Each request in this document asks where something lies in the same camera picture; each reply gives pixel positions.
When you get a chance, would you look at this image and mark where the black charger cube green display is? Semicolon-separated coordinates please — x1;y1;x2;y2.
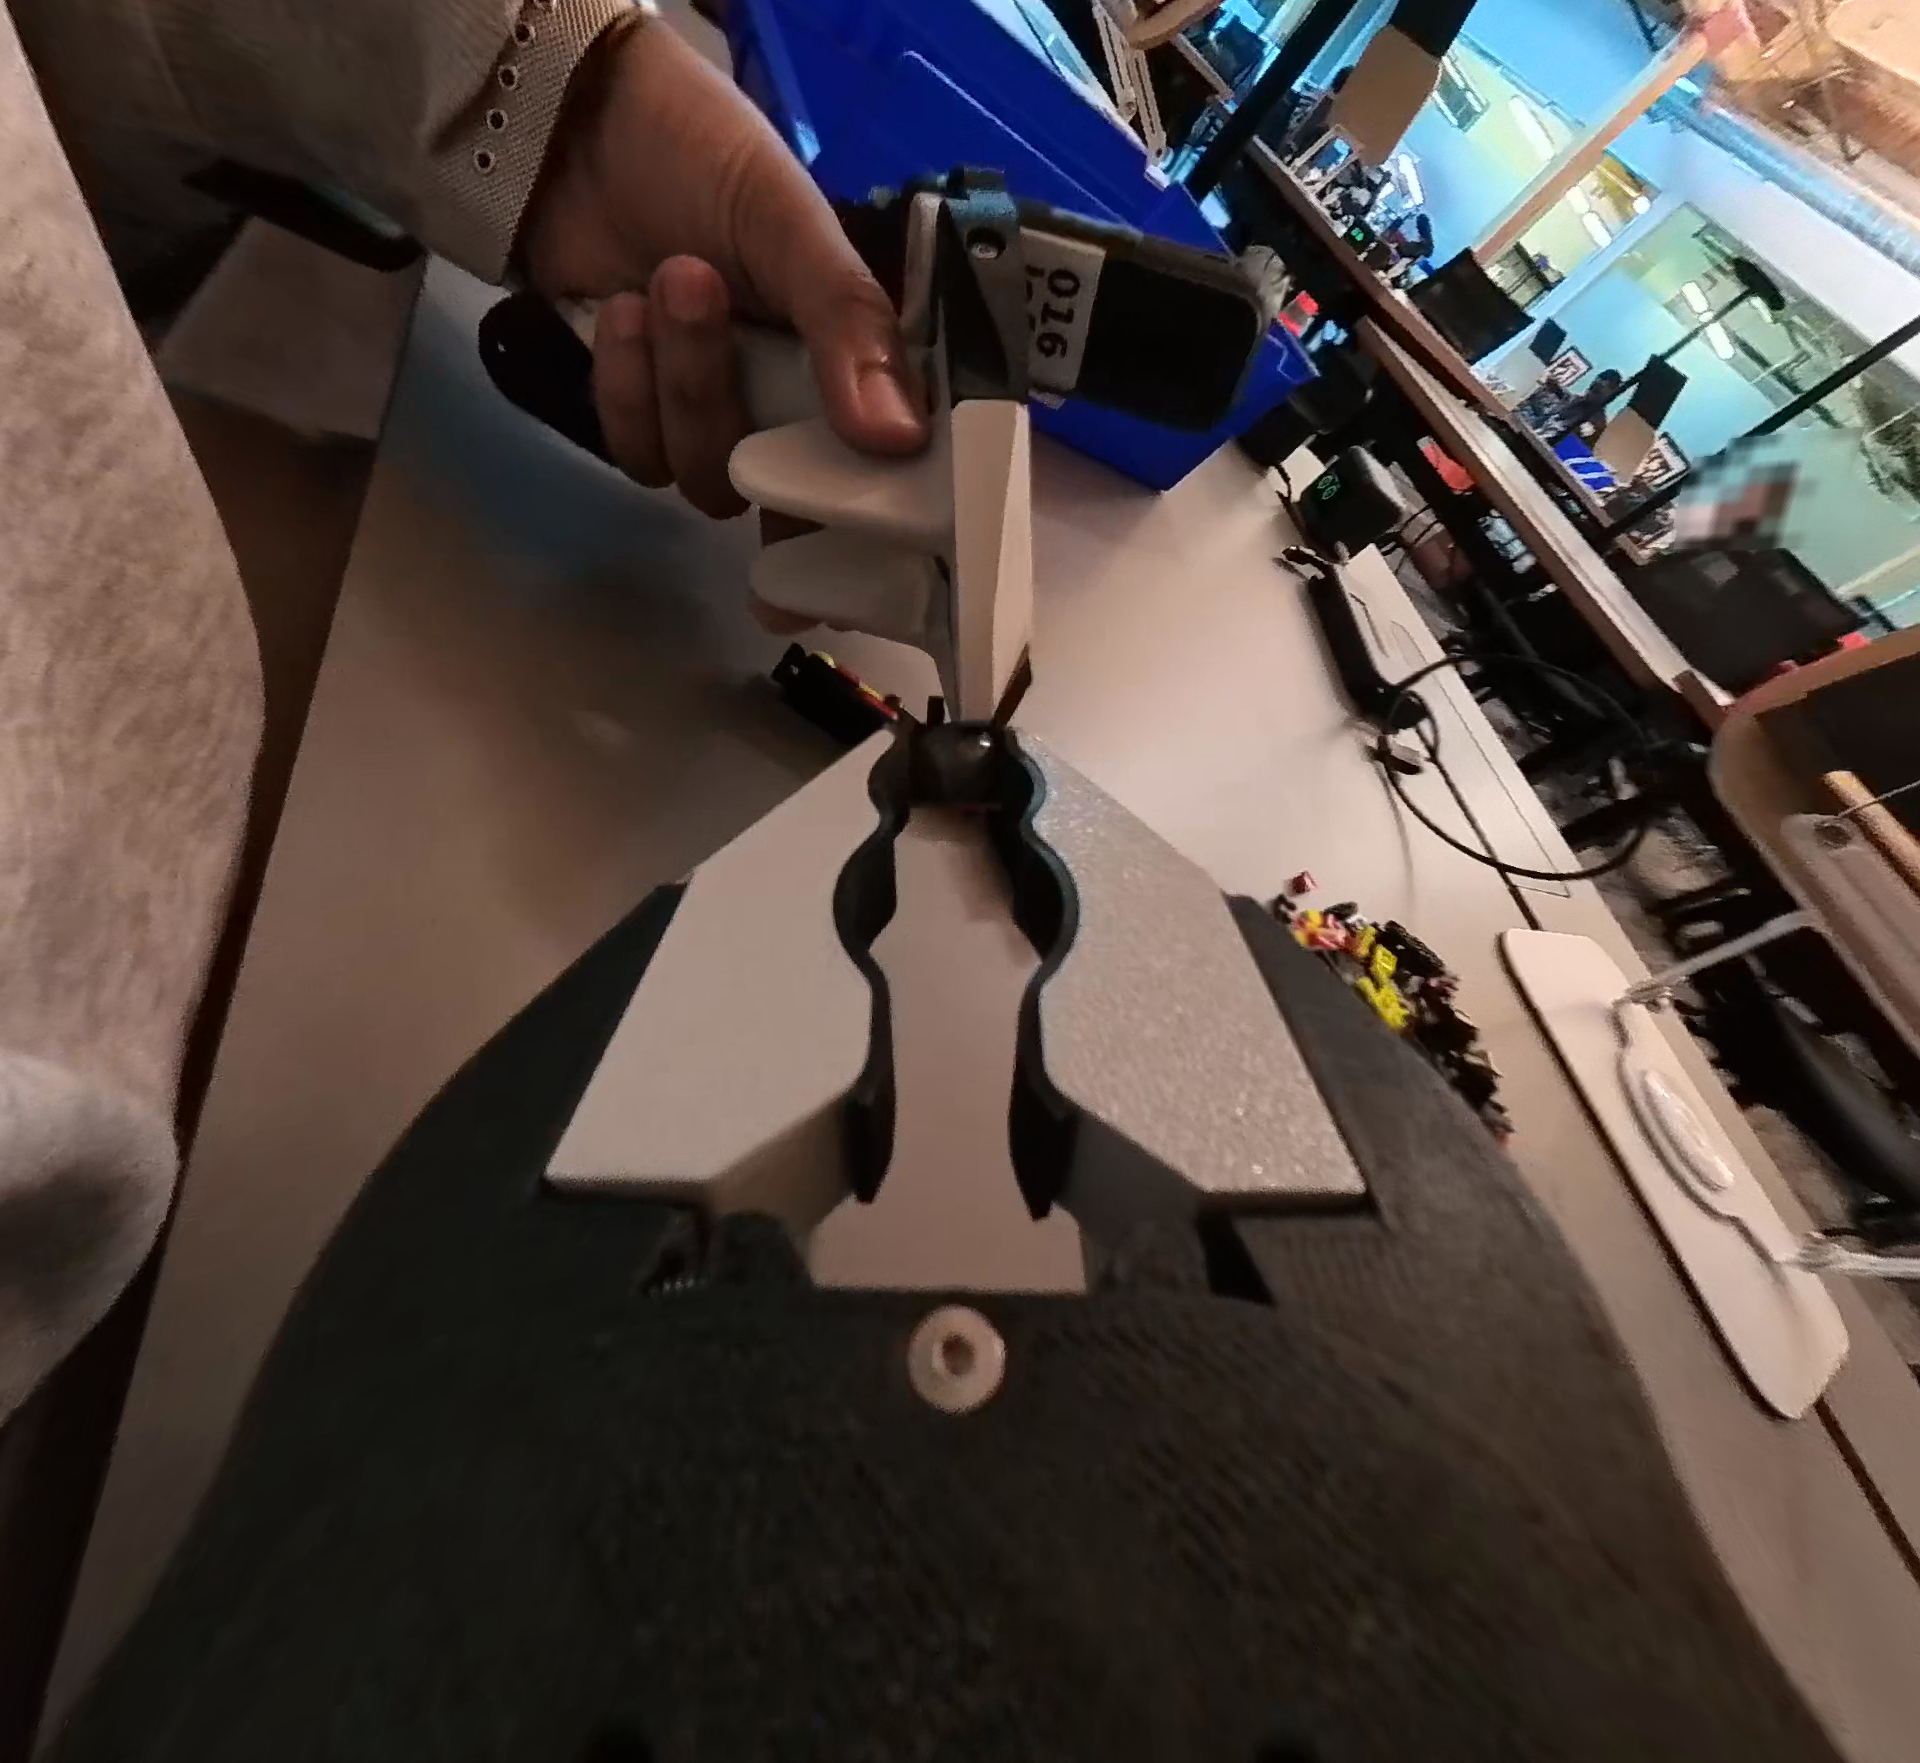
1292;446;1406;551

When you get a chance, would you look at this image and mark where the black lego assembly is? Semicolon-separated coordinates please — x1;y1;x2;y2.
771;646;1036;815

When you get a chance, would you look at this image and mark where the large blue storage bin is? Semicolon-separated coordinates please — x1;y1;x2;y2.
725;0;1321;491

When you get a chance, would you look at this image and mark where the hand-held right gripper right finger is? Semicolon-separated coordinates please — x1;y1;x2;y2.
996;727;1372;1291

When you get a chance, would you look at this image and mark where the person's left forearm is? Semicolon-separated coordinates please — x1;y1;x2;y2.
0;0;665;288

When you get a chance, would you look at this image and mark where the background wooden desk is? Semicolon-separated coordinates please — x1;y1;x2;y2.
1243;134;1730;731

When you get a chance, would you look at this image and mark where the pile of loose lego pieces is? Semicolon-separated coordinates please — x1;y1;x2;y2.
1273;869;1515;1137

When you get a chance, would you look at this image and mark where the flat black hub box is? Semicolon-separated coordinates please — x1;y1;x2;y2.
1304;562;1450;717

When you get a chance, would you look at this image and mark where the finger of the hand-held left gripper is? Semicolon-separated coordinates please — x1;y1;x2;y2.
943;397;1041;722

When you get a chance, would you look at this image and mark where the person's left hand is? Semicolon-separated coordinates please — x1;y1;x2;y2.
516;13;931;527

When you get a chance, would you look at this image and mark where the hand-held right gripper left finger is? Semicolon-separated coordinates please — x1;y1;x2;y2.
544;730;918;1289

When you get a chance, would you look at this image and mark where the black cable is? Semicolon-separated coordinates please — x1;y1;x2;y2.
1355;650;1620;884

